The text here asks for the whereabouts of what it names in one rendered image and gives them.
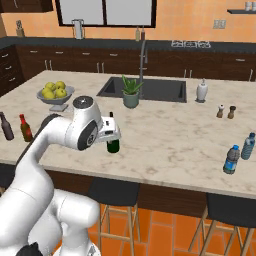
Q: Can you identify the dark plastic bottle blue label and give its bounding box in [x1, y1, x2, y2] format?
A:
[222, 144, 241, 175]

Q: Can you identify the dark grey sink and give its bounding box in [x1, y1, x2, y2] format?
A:
[96, 76, 188, 104]

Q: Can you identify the clear blue plastic bottle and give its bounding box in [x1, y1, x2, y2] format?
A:
[240, 132, 256, 161]

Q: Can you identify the knife block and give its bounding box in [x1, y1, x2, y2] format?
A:
[15, 19, 26, 38]

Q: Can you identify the black seat wooden stool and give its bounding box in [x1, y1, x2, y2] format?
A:
[187, 192, 256, 256]
[86, 176, 141, 256]

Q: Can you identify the dark-topped brown shaker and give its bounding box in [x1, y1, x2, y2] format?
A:
[227, 105, 237, 120]

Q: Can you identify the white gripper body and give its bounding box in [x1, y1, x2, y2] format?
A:
[96, 126, 122, 144]

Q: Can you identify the white soap dispenser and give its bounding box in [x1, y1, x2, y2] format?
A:
[195, 78, 210, 104]

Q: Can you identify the white gas hob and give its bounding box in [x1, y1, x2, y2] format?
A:
[171, 39, 212, 49]

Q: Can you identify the grey tall tap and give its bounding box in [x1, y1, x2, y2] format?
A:
[138, 39, 150, 100]

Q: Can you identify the dark wall shelf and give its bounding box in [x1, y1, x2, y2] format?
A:
[226, 8, 256, 15]

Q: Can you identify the dark brown cupboard run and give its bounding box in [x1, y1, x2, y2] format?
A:
[15, 44, 256, 83]

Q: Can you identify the grey wall socket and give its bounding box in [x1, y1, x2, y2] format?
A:
[213, 18, 227, 30]

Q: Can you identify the black framed window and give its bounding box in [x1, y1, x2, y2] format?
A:
[54, 0, 158, 29]

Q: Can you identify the dark brown wall cupboard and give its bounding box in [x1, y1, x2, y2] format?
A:
[0, 0, 55, 14]

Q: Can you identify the dark brown drawer stack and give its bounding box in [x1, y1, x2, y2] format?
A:
[0, 44, 25, 98]

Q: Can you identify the green plant in grey pot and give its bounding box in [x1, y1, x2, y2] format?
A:
[121, 74, 145, 110]

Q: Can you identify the white-topped brown shaker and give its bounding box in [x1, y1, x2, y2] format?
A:
[216, 104, 225, 119]

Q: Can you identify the red-brown glass bottle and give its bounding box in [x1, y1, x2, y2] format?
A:
[18, 113, 34, 143]

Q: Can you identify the grey pitcher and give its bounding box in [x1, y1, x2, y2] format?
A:
[71, 18, 85, 41]

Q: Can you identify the grey fruit bowl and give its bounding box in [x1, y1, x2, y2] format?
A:
[36, 85, 76, 113]

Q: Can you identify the dark brown glass bottle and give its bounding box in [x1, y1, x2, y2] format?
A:
[0, 111, 15, 141]

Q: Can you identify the dark green glass bottle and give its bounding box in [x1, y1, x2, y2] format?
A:
[105, 111, 121, 155]

